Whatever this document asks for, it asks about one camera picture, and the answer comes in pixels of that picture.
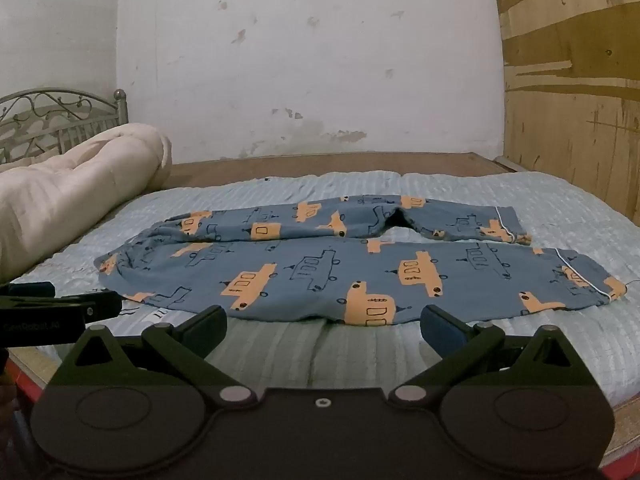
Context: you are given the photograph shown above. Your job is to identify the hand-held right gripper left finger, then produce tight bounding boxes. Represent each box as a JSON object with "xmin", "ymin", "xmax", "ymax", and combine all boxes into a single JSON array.
[{"xmin": 47, "ymin": 304, "xmax": 257, "ymax": 407}]

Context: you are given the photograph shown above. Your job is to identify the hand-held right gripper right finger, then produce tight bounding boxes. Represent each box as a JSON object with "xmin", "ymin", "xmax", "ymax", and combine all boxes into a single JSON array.
[{"xmin": 388, "ymin": 304, "xmax": 599, "ymax": 407}]

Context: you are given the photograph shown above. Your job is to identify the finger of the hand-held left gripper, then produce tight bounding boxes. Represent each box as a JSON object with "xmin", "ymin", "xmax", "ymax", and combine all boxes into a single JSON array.
[
  {"xmin": 0, "ymin": 291, "xmax": 124, "ymax": 319},
  {"xmin": 0, "ymin": 282, "xmax": 56, "ymax": 299}
]

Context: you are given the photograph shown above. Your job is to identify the blue car-print pants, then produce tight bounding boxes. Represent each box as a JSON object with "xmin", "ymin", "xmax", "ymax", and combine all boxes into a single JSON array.
[{"xmin": 94, "ymin": 195, "xmax": 628, "ymax": 327}]

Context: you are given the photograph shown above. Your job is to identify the rolled cream comforter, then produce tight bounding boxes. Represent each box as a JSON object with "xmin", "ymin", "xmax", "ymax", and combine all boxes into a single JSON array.
[{"xmin": 0, "ymin": 122, "xmax": 173, "ymax": 283}]

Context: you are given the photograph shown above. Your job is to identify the light blue quilted blanket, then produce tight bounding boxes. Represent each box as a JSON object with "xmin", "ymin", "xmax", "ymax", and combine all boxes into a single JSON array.
[{"xmin": 0, "ymin": 170, "xmax": 640, "ymax": 411}]

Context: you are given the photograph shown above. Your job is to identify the metal scrollwork headboard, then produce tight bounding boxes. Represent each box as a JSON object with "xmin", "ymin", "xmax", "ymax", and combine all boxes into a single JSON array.
[{"xmin": 0, "ymin": 89, "xmax": 128, "ymax": 165}]

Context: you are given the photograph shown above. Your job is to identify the plywood board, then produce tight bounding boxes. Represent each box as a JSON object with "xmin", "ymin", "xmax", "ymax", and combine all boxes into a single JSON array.
[{"xmin": 490, "ymin": 0, "xmax": 640, "ymax": 216}]

